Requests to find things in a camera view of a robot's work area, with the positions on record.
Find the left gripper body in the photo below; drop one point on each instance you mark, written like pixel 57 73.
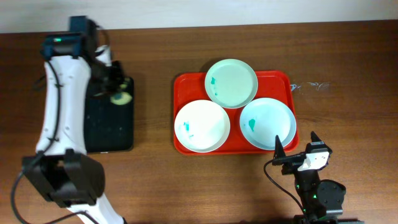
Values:
pixel 115 81

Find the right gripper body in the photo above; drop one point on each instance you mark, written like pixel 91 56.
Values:
pixel 294 158

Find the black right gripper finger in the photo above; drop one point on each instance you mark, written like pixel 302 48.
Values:
pixel 279 154
pixel 315 139

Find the yellow green sponge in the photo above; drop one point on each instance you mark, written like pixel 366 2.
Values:
pixel 122 97

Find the light blue plate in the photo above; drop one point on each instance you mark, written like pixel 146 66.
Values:
pixel 264 119

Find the white plate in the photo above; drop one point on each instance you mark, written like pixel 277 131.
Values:
pixel 202 126

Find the light green plate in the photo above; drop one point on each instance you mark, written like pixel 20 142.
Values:
pixel 231 83

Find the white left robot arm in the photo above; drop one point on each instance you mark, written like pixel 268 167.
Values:
pixel 61 170

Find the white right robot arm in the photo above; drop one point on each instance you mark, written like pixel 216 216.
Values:
pixel 321 201

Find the black tray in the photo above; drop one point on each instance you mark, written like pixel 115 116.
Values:
pixel 109 127

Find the red plastic tray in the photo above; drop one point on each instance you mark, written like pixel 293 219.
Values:
pixel 272 84

